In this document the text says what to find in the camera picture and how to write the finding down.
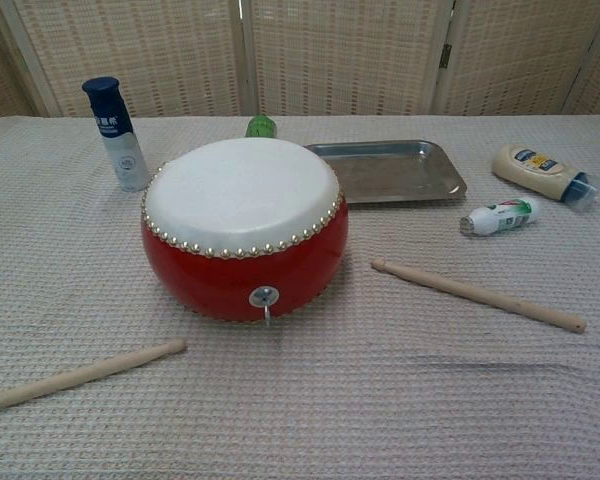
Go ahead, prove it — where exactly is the wooden drumstick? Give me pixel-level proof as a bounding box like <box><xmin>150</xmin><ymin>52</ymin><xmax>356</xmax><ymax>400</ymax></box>
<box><xmin>0</xmin><ymin>339</ymin><xmax>187</xmax><ymax>416</ymax></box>
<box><xmin>371</xmin><ymin>258</ymin><xmax>588</xmax><ymax>334</ymax></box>

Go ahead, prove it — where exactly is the green drink can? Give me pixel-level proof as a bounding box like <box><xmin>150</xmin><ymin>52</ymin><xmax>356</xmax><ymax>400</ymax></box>
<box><xmin>245</xmin><ymin>115</ymin><xmax>279</xmax><ymax>140</ymax></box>

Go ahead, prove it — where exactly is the stainless steel tray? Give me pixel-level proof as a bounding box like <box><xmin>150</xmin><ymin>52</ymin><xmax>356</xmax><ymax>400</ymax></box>
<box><xmin>303</xmin><ymin>139</ymin><xmax>469</xmax><ymax>206</ymax></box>

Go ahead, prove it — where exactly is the red drum white skin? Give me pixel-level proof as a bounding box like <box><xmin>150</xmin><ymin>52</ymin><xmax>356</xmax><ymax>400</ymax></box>
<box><xmin>139</xmin><ymin>138</ymin><xmax>350</xmax><ymax>329</ymax></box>

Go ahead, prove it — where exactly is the small white green bottle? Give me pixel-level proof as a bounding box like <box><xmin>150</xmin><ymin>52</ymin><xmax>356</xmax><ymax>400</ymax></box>
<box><xmin>459</xmin><ymin>195</ymin><xmax>540</xmax><ymax>238</ymax></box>

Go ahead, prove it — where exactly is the white bottle blue cap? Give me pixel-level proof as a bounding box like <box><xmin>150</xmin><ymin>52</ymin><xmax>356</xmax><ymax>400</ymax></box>
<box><xmin>81</xmin><ymin>76</ymin><xmax>150</xmax><ymax>194</ymax></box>

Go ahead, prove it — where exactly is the mayonnaise squeeze bottle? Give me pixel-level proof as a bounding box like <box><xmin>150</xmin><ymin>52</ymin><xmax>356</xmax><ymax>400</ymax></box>
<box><xmin>491</xmin><ymin>143</ymin><xmax>599</xmax><ymax>211</ymax></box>

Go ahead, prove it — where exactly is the beige woven tablecloth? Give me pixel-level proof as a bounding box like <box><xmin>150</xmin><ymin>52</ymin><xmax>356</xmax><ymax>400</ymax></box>
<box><xmin>0</xmin><ymin>113</ymin><xmax>600</xmax><ymax>480</ymax></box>

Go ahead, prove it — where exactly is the bamboo folding screen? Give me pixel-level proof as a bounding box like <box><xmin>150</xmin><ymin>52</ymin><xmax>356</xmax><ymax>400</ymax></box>
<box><xmin>0</xmin><ymin>0</ymin><xmax>600</xmax><ymax>122</ymax></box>

